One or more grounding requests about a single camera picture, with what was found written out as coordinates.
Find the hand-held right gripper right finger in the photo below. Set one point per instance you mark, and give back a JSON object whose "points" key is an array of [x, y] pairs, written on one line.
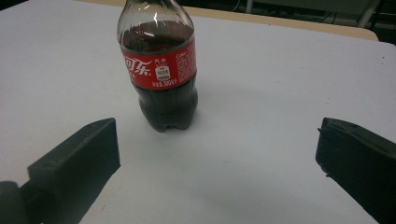
{"points": [[358, 158]]}

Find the white table board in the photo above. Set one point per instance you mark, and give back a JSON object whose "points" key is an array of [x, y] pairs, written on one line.
{"points": [[264, 109]]}

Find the wooden table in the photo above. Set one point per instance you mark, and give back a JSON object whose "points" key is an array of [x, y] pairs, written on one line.
{"points": [[280, 21]]}

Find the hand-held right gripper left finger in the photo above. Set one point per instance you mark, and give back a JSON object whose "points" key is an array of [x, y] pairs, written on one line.
{"points": [[81, 161]]}

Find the cola bottle with red label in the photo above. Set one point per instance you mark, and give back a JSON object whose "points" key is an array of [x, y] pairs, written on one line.
{"points": [[162, 68]]}

